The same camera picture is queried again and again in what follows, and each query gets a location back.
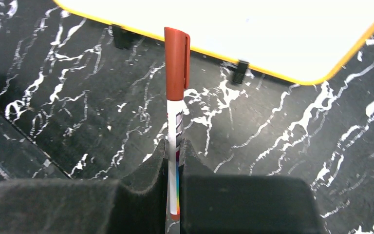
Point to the white marker pen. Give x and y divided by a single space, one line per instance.
175 130

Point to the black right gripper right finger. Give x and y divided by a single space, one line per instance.
240 204

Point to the red marker cap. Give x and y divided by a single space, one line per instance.
177 61

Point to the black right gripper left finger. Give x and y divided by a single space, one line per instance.
134 204

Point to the yellow framed whiteboard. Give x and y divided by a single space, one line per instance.
301 41

